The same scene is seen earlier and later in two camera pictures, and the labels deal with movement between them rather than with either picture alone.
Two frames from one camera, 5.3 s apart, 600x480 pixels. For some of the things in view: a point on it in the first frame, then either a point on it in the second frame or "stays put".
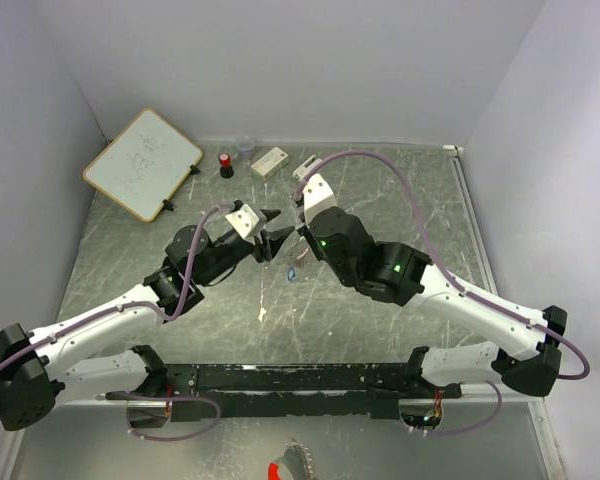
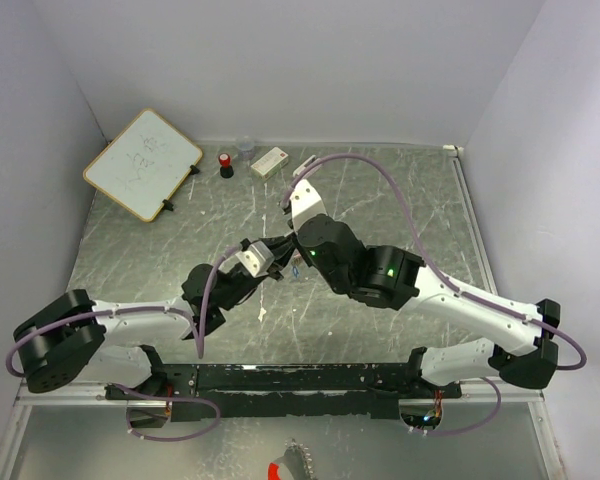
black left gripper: (272, 243) to (279, 246)
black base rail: (249, 392) stays put
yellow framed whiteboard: (145, 165) stays put
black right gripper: (304, 230) to (295, 240)
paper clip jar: (245, 148) stays put
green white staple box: (270, 163) stays put
